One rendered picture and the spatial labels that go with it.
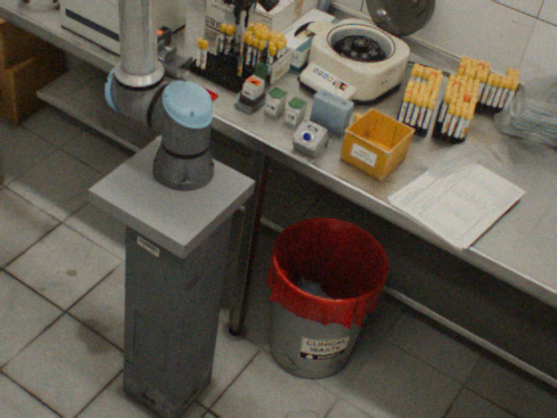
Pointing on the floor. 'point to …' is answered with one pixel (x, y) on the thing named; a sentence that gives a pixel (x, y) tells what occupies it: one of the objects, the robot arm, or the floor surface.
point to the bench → (357, 191)
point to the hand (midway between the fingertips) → (244, 31)
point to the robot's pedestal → (171, 319)
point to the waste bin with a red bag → (281, 264)
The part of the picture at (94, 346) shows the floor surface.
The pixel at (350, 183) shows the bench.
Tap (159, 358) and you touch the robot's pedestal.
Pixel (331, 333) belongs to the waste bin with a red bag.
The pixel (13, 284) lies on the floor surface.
